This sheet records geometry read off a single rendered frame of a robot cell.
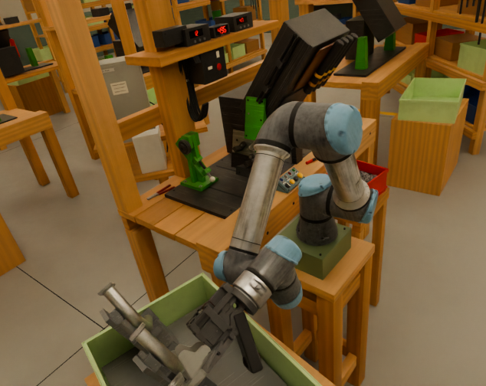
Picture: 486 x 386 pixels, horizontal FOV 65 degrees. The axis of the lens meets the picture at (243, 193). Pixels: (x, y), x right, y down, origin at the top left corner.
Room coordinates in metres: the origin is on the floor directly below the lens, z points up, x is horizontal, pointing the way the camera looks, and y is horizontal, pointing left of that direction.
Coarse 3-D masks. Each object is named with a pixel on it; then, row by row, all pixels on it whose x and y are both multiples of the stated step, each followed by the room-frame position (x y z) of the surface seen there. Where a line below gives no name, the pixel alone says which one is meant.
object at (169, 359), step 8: (144, 328) 0.58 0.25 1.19; (136, 336) 0.56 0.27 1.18; (144, 336) 0.56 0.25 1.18; (152, 336) 0.57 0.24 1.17; (144, 344) 0.55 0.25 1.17; (152, 344) 0.55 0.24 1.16; (160, 344) 0.56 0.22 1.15; (152, 352) 0.54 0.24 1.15; (160, 352) 0.54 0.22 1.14; (168, 352) 0.55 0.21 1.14; (160, 360) 0.53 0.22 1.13; (168, 360) 0.53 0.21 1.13; (176, 360) 0.54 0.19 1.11; (168, 368) 0.53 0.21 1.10; (176, 368) 0.53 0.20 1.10
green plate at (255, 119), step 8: (248, 96) 1.86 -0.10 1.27; (248, 104) 1.85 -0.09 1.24; (256, 104) 1.82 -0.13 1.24; (264, 104) 1.79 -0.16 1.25; (248, 112) 1.84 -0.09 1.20; (256, 112) 1.81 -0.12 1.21; (264, 112) 1.78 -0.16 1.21; (248, 120) 1.83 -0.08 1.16; (256, 120) 1.80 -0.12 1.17; (264, 120) 1.80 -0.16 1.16; (248, 128) 1.82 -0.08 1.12; (256, 128) 1.79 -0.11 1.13; (248, 136) 1.81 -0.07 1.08; (256, 136) 1.78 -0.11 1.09
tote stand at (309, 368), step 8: (272, 336) 0.82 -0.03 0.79; (280, 344) 0.79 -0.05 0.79; (288, 352) 0.76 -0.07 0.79; (296, 360) 0.73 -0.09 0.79; (304, 368) 0.69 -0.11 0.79; (312, 368) 0.69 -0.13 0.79; (88, 376) 0.77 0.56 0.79; (96, 376) 0.77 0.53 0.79; (320, 376) 0.66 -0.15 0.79; (88, 384) 0.74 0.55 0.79; (96, 384) 0.74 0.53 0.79; (328, 384) 0.64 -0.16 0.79
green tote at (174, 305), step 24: (192, 288) 0.95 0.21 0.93; (216, 288) 0.90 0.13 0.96; (168, 312) 0.89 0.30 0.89; (96, 336) 0.77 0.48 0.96; (120, 336) 0.81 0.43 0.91; (264, 336) 0.69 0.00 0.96; (96, 360) 0.76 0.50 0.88; (264, 360) 0.71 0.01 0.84; (288, 360) 0.61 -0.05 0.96; (288, 384) 0.62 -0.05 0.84; (312, 384) 0.54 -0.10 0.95
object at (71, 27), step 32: (64, 0) 1.58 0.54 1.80; (160, 0) 1.90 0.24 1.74; (64, 32) 1.57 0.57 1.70; (96, 64) 1.61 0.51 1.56; (96, 96) 1.58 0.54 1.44; (160, 96) 1.88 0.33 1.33; (96, 128) 1.58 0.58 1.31; (192, 128) 1.93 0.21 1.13; (128, 160) 1.62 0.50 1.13; (128, 192) 1.58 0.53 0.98
